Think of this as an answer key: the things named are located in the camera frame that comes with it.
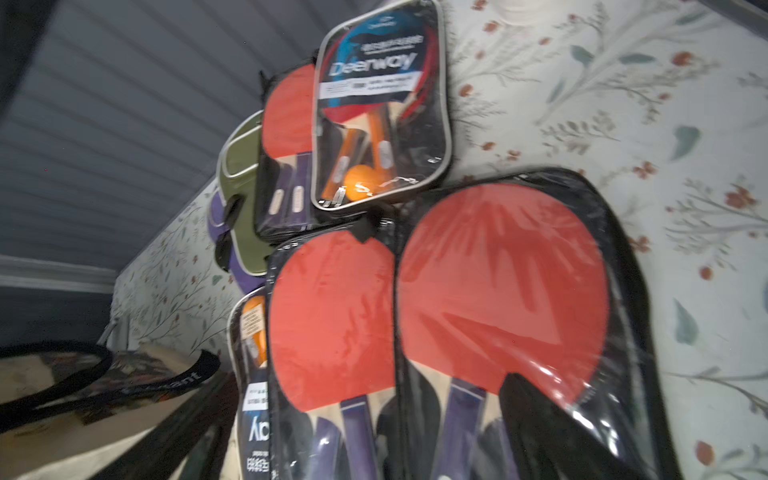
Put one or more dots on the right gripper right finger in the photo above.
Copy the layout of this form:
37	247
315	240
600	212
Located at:
547	441

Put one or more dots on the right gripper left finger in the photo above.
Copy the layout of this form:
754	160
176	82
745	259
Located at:
194	438

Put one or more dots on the floral canvas tote bag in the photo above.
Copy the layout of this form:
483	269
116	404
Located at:
70	408

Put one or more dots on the blue Deerway paddle set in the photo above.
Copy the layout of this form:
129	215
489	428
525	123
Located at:
381	120
248	352

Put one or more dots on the black zippered paddle case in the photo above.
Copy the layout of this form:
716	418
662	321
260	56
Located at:
530	273

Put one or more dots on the olive green paddle cover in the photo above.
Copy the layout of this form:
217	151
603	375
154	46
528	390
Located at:
237	165

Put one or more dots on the purple round case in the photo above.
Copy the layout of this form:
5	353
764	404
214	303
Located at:
225	252

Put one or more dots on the red ping pong paddle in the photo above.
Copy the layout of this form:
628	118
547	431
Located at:
285	208

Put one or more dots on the white pen cup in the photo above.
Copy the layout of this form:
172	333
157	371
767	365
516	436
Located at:
524	12

